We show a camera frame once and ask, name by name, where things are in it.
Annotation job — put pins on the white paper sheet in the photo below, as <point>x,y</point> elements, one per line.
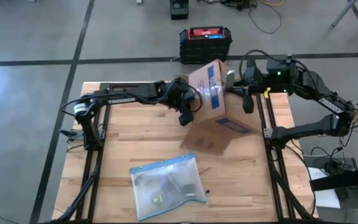
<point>328,199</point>

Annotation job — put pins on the brown cardboard box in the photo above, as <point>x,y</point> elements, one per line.
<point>216,124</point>

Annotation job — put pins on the pale marker pen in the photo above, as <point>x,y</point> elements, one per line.
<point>174,183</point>

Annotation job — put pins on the black beam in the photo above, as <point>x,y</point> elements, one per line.
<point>343,179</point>

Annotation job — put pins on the green item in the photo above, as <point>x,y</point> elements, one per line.
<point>158,201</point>

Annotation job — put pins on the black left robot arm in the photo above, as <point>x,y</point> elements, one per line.
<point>120,100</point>

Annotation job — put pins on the black bar with white label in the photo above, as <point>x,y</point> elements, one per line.
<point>190,188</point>

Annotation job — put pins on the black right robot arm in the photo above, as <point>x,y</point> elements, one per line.
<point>331,104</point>

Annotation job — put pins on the black aluminium table frame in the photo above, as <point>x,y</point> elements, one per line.
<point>123,85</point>

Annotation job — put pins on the mesh zip pouch blue trim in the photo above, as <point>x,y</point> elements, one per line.
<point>166,186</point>

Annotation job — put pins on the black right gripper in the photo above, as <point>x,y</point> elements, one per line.
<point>278,79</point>

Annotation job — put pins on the grey power box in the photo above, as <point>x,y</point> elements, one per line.
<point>314,161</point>

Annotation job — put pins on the black and red tool case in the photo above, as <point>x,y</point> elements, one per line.
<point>205,46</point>

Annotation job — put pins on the black box device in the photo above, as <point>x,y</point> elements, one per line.
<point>179,11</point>

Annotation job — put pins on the small white block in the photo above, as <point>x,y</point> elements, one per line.
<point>139,2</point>

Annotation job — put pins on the grey metal legs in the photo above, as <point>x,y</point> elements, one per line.
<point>343,12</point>

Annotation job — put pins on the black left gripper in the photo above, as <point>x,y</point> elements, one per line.
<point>183,99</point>

